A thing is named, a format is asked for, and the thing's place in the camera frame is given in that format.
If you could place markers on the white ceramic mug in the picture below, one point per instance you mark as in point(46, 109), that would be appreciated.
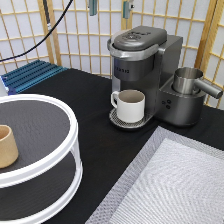
point(129, 105)

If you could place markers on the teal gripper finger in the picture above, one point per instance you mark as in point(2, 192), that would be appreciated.
point(92, 5)
point(127, 7)

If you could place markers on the white two-tier round shelf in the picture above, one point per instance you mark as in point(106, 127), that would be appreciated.
point(48, 171)

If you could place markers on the stainless steel milk frother cup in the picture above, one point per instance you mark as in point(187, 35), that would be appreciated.
point(190, 80)

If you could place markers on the grey Keurig coffee machine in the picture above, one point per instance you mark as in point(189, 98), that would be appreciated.
point(145, 59)

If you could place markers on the grey woven placemat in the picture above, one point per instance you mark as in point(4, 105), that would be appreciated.
point(172, 180)

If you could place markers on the tan wooden cup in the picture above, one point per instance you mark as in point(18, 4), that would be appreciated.
point(8, 147)

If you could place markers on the wooden shoji screen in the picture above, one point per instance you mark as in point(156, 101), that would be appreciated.
point(62, 32)

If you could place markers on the blue ridged metal panel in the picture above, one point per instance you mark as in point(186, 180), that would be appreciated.
point(29, 75)

